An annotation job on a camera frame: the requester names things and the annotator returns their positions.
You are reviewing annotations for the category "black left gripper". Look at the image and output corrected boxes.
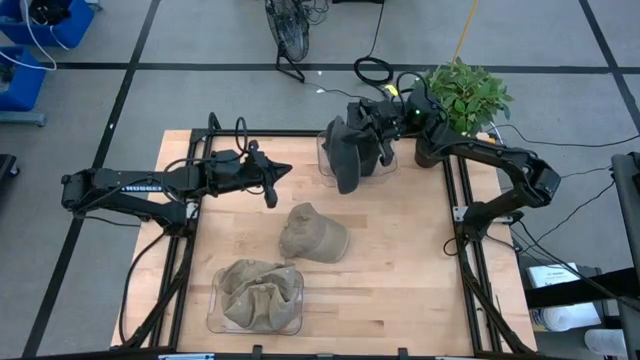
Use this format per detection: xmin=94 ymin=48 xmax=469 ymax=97
xmin=238 ymin=139 xmax=294 ymax=210

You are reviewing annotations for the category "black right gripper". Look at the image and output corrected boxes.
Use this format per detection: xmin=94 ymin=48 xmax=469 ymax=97
xmin=346 ymin=98 xmax=414 ymax=169

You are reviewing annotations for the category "clear plastic bin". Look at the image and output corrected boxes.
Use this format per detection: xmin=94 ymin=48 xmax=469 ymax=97
xmin=316 ymin=129 xmax=400 ymax=189
xmin=206 ymin=267 xmax=305 ymax=337

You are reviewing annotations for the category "black plant pot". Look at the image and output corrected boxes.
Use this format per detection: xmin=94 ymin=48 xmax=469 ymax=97
xmin=414 ymin=134 xmax=451 ymax=170

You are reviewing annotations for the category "green leafy plant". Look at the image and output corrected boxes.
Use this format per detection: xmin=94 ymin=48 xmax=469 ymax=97
xmin=422 ymin=57 xmax=516 ymax=136

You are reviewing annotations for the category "black floor fan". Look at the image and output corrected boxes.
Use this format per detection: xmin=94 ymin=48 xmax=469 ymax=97
xmin=263 ymin=0 xmax=312 ymax=84

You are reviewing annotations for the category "yellow pole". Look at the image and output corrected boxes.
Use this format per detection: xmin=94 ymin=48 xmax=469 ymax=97
xmin=451 ymin=0 xmax=481 ymax=65

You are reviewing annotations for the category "white booklet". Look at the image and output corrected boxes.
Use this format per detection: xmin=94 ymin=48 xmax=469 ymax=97
xmin=527 ymin=262 xmax=581 ymax=290

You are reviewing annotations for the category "blue storage bin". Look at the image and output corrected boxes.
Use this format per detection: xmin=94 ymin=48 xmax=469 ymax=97
xmin=0 ymin=0 xmax=96 ymax=50
xmin=0 ymin=45 xmax=49 ymax=112

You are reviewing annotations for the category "grey cart base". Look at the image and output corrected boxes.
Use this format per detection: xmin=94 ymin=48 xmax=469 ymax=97
xmin=0 ymin=110 xmax=49 ymax=127

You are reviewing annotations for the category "black shelf bar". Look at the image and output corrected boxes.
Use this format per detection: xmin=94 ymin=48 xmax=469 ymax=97
xmin=519 ymin=267 xmax=640 ymax=311

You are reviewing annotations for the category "dark side cart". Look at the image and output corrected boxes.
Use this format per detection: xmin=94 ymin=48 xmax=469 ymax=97
xmin=610 ymin=152 xmax=640 ymax=360

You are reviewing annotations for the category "black chair base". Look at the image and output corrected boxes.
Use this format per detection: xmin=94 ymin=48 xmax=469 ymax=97
xmin=0 ymin=153 xmax=21 ymax=180

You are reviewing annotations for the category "white paper roll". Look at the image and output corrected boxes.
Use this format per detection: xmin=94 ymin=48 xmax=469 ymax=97
xmin=531 ymin=302 xmax=603 ymax=333

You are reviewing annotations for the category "black tangled equipment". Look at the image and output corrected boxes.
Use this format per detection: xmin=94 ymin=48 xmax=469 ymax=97
xmin=28 ymin=0 xmax=74 ymax=26

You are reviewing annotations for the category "black aluminium table frame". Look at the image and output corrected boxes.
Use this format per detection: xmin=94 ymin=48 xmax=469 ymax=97
xmin=110 ymin=111 xmax=540 ymax=360

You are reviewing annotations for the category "coiled black cable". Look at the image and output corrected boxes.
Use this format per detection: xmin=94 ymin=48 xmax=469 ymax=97
xmin=353 ymin=0 xmax=395 ymax=87

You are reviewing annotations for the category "white cable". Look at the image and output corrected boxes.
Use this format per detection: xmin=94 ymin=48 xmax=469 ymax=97
xmin=0 ymin=0 xmax=71 ymax=72

